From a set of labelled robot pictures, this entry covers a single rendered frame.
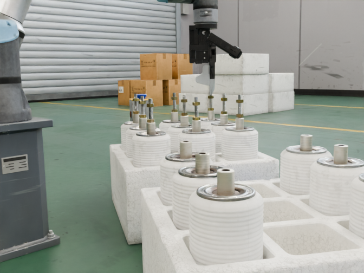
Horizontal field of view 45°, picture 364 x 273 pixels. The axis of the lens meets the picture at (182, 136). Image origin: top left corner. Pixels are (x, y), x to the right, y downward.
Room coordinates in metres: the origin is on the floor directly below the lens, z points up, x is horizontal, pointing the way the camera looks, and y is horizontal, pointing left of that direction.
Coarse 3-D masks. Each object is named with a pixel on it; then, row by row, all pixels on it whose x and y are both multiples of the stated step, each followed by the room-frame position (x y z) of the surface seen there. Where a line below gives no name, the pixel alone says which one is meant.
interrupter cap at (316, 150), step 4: (288, 148) 0.83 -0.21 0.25; (292, 148) 0.83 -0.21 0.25; (296, 148) 0.84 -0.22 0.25; (312, 148) 0.83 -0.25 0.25; (316, 148) 0.83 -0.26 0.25; (320, 148) 0.82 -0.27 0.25; (324, 148) 0.82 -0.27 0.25; (292, 152) 0.80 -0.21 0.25; (296, 152) 0.79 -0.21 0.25; (300, 152) 0.79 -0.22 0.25; (304, 152) 0.79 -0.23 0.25; (308, 152) 0.79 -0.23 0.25; (312, 152) 0.79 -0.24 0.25; (316, 152) 0.79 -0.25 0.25; (320, 152) 0.79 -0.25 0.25; (324, 152) 0.80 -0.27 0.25
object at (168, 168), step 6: (162, 162) 0.76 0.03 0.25; (168, 162) 0.74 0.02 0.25; (174, 162) 0.74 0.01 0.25; (180, 162) 0.74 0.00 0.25; (186, 162) 0.73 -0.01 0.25; (192, 162) 0.74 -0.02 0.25; (210, 162) 0.76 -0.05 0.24; (162, 168) 0.75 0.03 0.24; (168, 168) 0.74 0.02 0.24; (174, 168) 0.73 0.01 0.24; (162, 174) 0.75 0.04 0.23; (168, 174) 0.74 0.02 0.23; (162, 180) 0.75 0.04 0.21; (168, 180) 0.74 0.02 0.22; (162, 186) 0.75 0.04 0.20; (168, 186) 0.74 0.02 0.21; (162, 192) 0.76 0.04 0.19; (168, 192) 0.74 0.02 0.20; (162, 198) 0.76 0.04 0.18; (168, 198) 0.74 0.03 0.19; (168, 204) 0.74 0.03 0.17
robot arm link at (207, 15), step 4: (208, 8) 1.33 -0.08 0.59; (196, 12) 1.34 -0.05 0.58; (200, 12) 1.33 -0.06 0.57; (204, 12) 1.32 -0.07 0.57; (208, 12) 1.33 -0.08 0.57; (212, 12) 1.33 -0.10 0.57; (216, 12) 1.34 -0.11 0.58; (196, 16) 1.34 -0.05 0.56; (200, 16) 1.33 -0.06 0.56; (204, 16) 1.33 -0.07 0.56; (208, 16) 1.33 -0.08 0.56; (212, 16) 1.33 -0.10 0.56; (216, 16) 1.34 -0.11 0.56; (196, 20) 1.34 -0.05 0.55; (200, 20) 1.33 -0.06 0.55; (204, 20) 1.33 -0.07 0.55; (208, 20) 1.33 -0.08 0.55; (212, 20) 1.33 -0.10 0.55; (216, 20) 1.34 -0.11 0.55
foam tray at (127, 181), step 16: (112, 144) 1.36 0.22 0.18; (112, 160) 1.28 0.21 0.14; (128, 160) 1.10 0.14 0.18; (224, 160) 1.08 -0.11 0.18; (240, 160) 1.08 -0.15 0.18; (256, 160) 1.07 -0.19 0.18; (272, 160) 1.07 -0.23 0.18; (112, 176) 1.30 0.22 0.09; (128, 176) 0.98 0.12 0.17; (144, 176) 0.99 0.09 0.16; (240, 176) 1.05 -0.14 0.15; (256, 176) 1.06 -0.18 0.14; (272, 176) 1.07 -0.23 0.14; (112, 192) 1.33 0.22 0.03; (128, 192) 0.98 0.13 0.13; (128, 208) 0.98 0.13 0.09; (128, 224) 0.98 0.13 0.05; (128, 240) 0.98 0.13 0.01
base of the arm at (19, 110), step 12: (0, 84) 0.96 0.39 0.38; (12, 84) 0.98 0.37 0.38; (0, 96) 0.95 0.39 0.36; (12, 96) 0.97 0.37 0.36; (24, 96) 1.01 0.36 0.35; (0, 108) 0.94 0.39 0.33; (12, 108) 0.96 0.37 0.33; (24, 108) 1.01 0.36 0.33; (0, 120) 0.94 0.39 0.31; (12, 120) 0.95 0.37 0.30; (24, 120) 0.98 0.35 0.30
